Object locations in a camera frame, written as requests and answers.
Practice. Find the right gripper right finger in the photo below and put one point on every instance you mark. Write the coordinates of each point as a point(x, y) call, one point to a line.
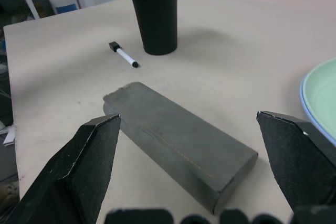
point(296, 155)

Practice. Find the blue round plate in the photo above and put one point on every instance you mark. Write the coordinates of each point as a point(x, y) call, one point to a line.
point(302, 95)

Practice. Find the grey glasses case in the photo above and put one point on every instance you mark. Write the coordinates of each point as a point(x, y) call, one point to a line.
point(170, 140)

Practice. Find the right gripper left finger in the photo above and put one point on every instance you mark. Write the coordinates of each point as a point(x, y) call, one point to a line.
point(65, 176)

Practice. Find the black capped white marker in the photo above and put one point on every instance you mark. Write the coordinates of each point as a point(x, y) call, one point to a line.
point(126, 56)

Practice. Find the green round plate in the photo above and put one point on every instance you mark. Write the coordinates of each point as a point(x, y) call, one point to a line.
point(325, 95)

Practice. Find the white paper sheet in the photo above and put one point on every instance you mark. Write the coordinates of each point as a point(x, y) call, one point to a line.
point(10, 136)

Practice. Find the black plastic cup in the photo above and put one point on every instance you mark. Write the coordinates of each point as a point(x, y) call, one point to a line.
point(157, 19)

